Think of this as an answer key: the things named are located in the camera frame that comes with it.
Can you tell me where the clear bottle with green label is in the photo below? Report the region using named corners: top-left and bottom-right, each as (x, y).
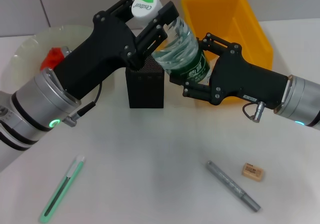
top-left (130, 0), bottom-right (214, 84)

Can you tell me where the grey marker pen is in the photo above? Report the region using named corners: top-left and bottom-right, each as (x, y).
top-left (204, 160), bottom-right (262, 213)

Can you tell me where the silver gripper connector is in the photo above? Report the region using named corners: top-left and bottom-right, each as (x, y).
top-left (251, 101), bottom-right (266, 123)
top-left (61, 46), bottom-right (74, 58)

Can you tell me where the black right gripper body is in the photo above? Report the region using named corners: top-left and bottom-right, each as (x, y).
top-left (209, 44), bottom-right (289, 107)

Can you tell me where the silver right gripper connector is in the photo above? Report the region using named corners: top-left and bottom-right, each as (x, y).
top-left (251, 101), bottom-right (266, 123)

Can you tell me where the grey right arm cable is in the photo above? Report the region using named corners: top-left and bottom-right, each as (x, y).
top-left (241, 101), bottom-right (255, 121)

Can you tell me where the green utility knife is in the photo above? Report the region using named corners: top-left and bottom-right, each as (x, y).
top-left (38, 154), bottom-right (86, 224)

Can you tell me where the beige eraser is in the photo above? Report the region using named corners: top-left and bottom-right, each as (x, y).
top-left (241, 162), bottom-right (265, 183)

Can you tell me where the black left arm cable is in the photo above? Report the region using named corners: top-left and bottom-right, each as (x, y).
top-left (62, 82), bottom-right (103, 128)

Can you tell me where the yellow plastic bin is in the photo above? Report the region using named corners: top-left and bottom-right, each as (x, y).
top-left (180, 0), bottom-right (274, 103)

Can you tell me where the black mesh pen holder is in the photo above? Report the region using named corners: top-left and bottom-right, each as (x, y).
top-left (124, 56), bottom-right (165, 109)

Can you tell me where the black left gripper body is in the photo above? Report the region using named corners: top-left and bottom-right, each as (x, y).
top-left (53, 10), bottom-right (145, 100)

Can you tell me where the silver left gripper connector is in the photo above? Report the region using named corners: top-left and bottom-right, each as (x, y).
top-left (61, 46), bottom-right (74, 58)

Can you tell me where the pale green glass fruit plate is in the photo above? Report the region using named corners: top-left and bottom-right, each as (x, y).
top-left (11, 24), bottom-right (118, 95)

